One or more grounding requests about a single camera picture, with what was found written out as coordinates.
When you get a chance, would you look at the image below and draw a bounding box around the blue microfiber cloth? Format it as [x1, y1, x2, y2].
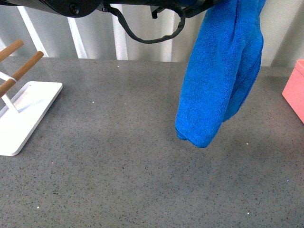
[175, 0, 265, 148]

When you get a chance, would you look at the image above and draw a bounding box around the white pleated curtain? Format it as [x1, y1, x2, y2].
[0, 0, 304, 67]

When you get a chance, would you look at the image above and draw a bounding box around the black cable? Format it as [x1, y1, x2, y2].
[103, 5, 186, 44]

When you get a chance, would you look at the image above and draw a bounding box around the white towel rack stand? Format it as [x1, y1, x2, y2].
[0, 51, 63, 156]

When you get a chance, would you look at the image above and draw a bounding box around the pink plastic box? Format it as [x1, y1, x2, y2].
[282, 59, 304, 122]

